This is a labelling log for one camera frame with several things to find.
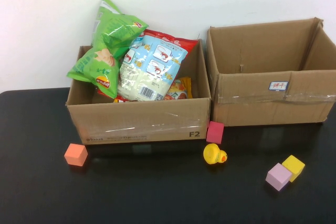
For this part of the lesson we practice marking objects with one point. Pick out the pink foam cube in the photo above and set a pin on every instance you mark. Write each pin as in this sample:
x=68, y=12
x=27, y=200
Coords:
x=278, y=176

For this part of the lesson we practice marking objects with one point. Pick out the orange snack bag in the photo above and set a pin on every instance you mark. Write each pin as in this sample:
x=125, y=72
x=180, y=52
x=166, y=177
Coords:
x=181, y=87

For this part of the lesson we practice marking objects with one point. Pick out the yellow foam cube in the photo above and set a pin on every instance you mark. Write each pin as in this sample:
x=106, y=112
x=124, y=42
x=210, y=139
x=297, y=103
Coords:
x=295, y=166

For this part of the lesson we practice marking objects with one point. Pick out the orange foam cube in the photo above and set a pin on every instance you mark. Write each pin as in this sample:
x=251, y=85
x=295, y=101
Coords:
x=75, y=155

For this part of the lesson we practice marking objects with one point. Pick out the yellow rubber duck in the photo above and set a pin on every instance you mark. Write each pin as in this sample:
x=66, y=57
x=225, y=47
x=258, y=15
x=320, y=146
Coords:
x=212, y=154

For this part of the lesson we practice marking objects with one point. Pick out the white blue label sticker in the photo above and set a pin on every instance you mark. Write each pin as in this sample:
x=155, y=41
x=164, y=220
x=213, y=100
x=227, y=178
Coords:
x=278, y=85

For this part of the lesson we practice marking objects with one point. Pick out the red blue shrimp chips bag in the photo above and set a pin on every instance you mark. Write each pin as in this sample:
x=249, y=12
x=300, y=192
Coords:
x=152, y=72

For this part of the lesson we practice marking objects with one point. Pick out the cardboard box with label sticker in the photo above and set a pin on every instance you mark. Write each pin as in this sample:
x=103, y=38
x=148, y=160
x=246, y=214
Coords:
x=262, y=108

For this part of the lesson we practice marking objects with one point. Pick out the magenta foam cube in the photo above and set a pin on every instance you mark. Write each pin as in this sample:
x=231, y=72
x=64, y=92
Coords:
x=215, y=132

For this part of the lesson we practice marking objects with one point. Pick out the large green potato chips bag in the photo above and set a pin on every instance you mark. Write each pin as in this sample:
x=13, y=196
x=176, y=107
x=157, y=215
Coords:
x=105, y=40

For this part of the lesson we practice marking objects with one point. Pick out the cardboard box with F2 print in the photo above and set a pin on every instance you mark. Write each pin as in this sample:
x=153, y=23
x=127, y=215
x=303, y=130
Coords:
x=131, y=121

